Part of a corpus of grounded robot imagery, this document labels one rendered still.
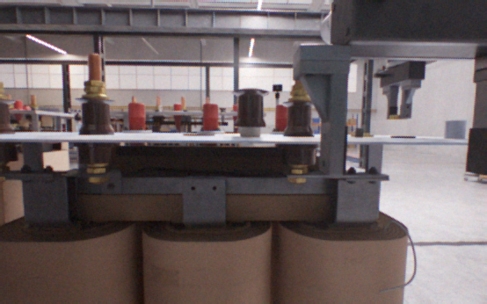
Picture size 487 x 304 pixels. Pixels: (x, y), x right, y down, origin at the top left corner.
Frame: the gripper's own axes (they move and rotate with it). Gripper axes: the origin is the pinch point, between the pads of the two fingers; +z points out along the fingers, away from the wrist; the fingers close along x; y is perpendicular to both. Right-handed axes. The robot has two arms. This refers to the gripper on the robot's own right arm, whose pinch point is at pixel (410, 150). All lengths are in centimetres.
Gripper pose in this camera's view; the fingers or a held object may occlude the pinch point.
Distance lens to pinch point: 25.1
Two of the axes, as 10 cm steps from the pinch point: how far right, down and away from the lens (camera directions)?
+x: 10.0, 0.1, -0.1
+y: -0.1, 0.9, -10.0
